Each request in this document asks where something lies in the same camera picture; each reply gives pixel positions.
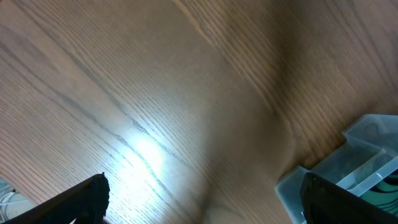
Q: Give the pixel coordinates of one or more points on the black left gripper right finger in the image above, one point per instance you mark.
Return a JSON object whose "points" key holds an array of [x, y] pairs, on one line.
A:
{"points": [[327, 203]]}

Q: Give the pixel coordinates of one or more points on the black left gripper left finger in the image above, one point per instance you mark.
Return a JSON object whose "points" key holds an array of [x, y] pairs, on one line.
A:
{"points": [[85, 203]]}

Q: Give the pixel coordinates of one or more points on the dark green garment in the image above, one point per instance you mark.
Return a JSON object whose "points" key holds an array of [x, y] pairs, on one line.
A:
{"points": [[384, 194]]}

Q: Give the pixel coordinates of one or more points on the clear plastic storage bin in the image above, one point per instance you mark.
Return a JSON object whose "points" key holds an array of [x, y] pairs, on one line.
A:
{"points": [[368, 156]]}

